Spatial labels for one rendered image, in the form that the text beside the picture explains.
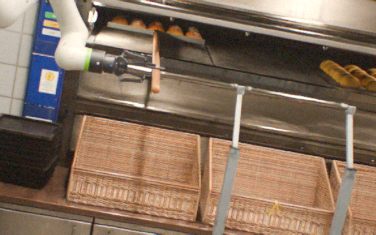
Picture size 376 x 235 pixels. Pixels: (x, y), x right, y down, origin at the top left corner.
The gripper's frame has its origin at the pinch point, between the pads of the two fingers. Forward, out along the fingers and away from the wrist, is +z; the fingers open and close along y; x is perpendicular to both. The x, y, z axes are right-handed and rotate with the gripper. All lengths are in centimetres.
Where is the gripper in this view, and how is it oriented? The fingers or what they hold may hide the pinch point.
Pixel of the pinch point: (155, 72)
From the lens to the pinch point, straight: 343.5
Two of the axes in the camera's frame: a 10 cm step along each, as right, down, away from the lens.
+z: 9.8, 1.8, 0.7
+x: 0.3, 2.0, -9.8
